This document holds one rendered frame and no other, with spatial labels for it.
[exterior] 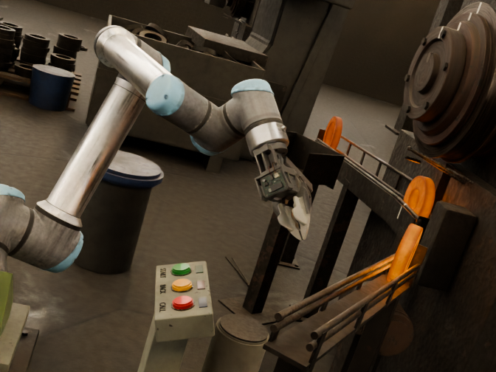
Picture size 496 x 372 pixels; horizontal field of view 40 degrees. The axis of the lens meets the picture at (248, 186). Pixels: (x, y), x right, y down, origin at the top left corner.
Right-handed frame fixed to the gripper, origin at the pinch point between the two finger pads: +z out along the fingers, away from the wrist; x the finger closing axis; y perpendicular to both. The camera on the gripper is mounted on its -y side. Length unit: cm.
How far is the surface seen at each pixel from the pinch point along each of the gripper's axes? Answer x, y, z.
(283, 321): 7.6, 35.1, 21.0
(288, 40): -83, -272, -208
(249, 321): -19.1, -0.6, 12.8
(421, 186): 11, -74, -19
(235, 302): -84, -106, -15
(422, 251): 12.3, -40.6, 5.6
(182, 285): -19.9, 19.3, 4.7
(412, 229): 15.2, -28.4, 2.2
